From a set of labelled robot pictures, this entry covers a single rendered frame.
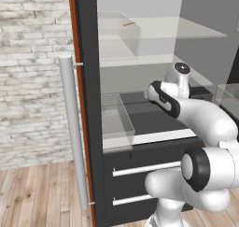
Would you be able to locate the black fridge door orange edge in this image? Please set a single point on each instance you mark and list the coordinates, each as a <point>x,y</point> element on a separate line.
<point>88,81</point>

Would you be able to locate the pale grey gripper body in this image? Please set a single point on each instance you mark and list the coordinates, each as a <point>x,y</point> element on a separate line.
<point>147,94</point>

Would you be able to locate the black fridge drawer front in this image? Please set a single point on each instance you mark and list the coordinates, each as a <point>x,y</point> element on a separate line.
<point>124,159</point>
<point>124,213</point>

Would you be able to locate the glass fridge shelf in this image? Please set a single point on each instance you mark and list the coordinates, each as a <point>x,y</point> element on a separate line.
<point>186,30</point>

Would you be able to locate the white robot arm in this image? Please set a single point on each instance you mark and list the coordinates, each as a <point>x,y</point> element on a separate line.
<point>202,118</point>

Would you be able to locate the white edged black shelf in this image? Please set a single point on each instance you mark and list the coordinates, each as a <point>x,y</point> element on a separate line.
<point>149,121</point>

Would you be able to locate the clear door bin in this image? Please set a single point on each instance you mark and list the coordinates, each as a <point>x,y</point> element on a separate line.
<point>115,124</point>
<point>228,95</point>
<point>118,37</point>

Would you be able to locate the small brown stick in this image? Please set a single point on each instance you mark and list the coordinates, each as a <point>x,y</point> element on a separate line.
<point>129,23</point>

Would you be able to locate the black fridge body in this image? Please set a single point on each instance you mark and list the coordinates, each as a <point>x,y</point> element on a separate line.
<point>205,6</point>

